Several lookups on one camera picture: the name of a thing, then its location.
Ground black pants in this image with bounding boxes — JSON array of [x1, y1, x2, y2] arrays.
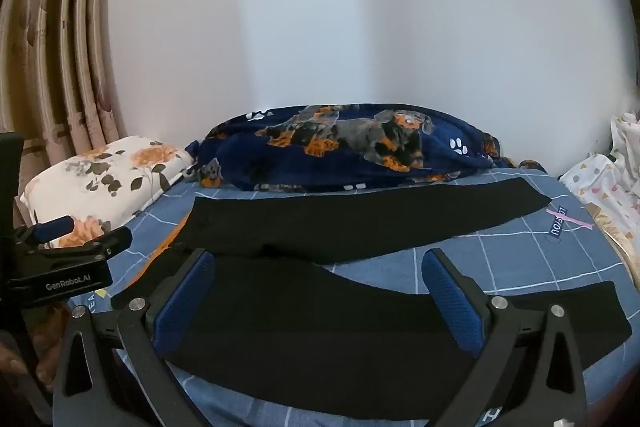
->
[[110, 176, 634, 422]]

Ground left hand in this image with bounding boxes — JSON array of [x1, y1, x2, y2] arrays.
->
[[1, 305, 70, 391]]

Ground white floral pillow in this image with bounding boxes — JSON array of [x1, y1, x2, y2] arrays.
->
[[20, 135, 193, 248]]

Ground blue grid bed sheet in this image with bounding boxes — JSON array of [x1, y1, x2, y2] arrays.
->
[[67, 168, 640, 427]]

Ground beige floral curtain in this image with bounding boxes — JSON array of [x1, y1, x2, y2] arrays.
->
[[0, 0, 127, 228]]

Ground white patterned quilt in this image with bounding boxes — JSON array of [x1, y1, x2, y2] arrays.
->
[[560, 113, 640, 284]]

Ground navy dog print blanket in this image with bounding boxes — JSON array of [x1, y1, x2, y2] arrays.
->
[[186, 103, 514, 192]]

